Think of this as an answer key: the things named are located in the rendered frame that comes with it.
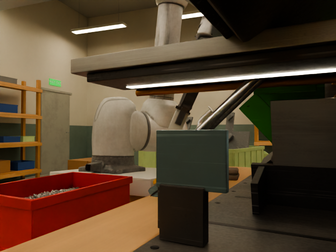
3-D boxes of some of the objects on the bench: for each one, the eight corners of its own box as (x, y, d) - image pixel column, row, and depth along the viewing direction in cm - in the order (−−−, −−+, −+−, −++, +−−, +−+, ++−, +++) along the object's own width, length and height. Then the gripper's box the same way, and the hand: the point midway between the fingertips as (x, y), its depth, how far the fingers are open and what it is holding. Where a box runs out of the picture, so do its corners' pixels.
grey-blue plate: (153, 238, 38) (153, 129, 38) (161, 233, 39) (161, 130, 40) (225, 252, 33) (225, 129, 34) (230, 246, 35) (229, 129, 35)
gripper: (192, 46, 74) (155, 131, 74) (201, 29, 61) (156, 132, 61) (218, 58, 75) (182, 143, 74) (233, 43, 62) (189, 147, 61)
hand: (176, 124), depth 67 cm, fingers closed
